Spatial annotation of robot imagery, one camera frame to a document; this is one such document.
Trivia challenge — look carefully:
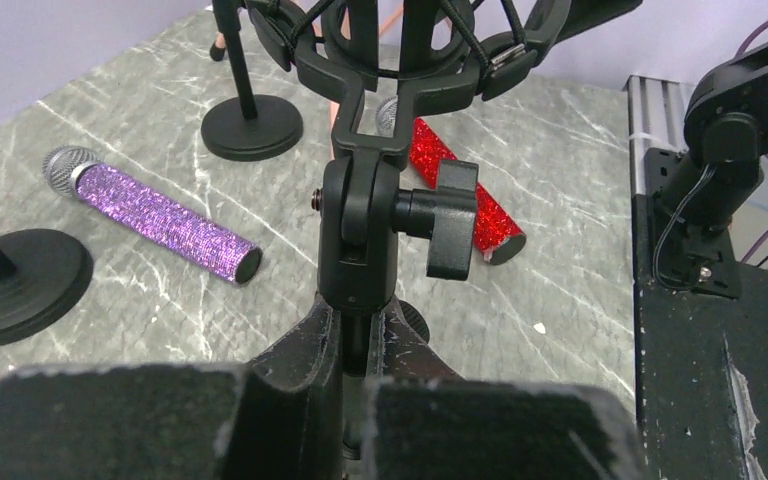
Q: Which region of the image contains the purple glitter microphone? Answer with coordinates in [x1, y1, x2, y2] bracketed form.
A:
[42, 145, 262, 285]

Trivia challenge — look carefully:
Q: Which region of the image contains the black round-base mic stand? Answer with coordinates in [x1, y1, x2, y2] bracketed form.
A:
[200, 1, 304, 162]

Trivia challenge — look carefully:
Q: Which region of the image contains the red glitter microphone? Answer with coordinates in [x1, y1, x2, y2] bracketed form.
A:
[409, 118, 527, 265]

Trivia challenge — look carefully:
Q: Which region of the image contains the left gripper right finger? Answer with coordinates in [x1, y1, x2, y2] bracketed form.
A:
[364, 299, 643, 479]

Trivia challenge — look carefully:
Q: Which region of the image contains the black tripod shock-mount stand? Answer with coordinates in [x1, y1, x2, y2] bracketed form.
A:
[246, 1, 635, 478]

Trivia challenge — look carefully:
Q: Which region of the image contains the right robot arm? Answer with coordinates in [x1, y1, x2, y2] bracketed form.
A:
[647, 42, 768, 298]

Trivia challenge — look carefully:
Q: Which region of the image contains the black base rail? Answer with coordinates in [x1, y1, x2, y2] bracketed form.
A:
[632, 148, 768, 480]

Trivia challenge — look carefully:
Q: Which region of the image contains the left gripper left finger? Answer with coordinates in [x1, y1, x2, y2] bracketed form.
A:
[0, 300, 341, 479]

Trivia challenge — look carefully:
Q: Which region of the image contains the black round-base clip stand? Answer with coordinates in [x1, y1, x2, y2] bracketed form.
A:
[0, 229, 94, 346]

